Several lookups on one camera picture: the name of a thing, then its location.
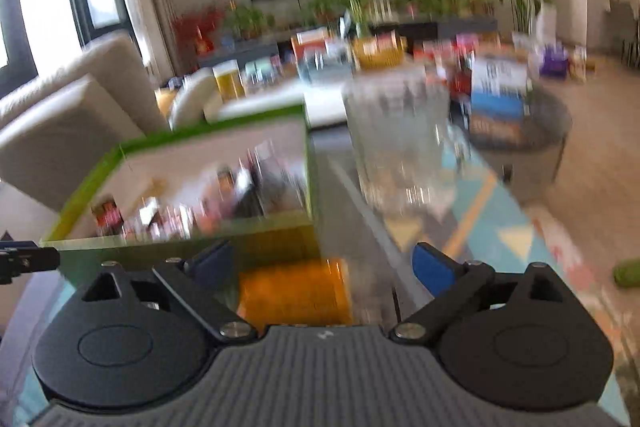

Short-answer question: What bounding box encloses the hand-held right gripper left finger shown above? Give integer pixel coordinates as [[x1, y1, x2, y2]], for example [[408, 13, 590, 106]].
[[72, 239, 257, 342]]

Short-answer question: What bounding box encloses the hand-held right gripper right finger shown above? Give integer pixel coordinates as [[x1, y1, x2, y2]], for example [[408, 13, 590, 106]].
[[390, 243, 583, 343]]

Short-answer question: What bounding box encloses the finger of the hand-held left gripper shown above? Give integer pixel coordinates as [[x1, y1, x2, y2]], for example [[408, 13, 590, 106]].
[[0, 243, 61, 286]]

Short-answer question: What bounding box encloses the green cardboard box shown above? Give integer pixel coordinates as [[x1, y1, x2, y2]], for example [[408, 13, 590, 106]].
[[40, 104, 322, 290]]

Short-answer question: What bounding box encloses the yellow snack packet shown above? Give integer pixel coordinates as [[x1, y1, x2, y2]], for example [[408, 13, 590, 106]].
[[237, 257, 354, 329]]

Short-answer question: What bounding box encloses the dark snack foil packet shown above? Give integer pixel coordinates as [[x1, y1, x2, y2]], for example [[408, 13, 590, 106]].
[[237, 167, 302, 219]]

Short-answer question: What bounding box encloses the clear glass mug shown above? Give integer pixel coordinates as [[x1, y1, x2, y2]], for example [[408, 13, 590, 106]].
[[341, 78, 474, 214]]

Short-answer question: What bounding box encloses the beige sofa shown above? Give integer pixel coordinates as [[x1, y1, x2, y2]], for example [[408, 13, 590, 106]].
[[0, 32, 221, 214]]

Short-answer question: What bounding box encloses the white coffee table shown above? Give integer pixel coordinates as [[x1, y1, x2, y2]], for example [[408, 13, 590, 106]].
[[204, 74, 451, 128]]

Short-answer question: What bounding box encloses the round dark side table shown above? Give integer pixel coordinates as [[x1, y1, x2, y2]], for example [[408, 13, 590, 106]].
[[450, 91, 574, 204]]

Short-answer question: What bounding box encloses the blue white carton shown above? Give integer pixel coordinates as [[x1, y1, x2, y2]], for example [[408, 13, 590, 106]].
[[469, 57, 532, 144]]

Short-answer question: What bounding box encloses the yellow can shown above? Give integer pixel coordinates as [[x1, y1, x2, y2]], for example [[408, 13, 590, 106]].
[[212, 62, 246, 104]]

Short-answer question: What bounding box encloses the green slipper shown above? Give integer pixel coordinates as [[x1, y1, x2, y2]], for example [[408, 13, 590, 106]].
[[614, 259, 640, 289]]

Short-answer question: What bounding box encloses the yellow woven basket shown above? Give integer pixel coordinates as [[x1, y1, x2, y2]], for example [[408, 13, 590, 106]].
[[352, 36, 407, 69]]

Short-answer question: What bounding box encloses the grey blue storage basket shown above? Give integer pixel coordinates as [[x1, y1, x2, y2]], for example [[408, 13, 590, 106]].
[[297, 47, 354, 84]]

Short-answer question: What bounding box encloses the purple bag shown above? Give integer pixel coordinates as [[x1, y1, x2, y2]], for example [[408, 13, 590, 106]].
[[540, 47, 569, 80]]

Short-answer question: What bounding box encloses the red flower plant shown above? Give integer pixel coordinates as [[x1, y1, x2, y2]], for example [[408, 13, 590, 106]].
[[170, 1, 227, 58]]

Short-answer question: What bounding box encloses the orange storage box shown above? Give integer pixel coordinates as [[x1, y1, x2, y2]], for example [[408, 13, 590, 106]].
[[291, 29, 332, 58]]

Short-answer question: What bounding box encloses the white air purifier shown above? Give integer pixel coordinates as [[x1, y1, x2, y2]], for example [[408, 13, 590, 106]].
[[535, 4, 557, 48]]

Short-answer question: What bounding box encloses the tall leafy floor plant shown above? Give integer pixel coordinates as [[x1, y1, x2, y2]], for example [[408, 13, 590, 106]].
[[509, 0, 545, 36]]

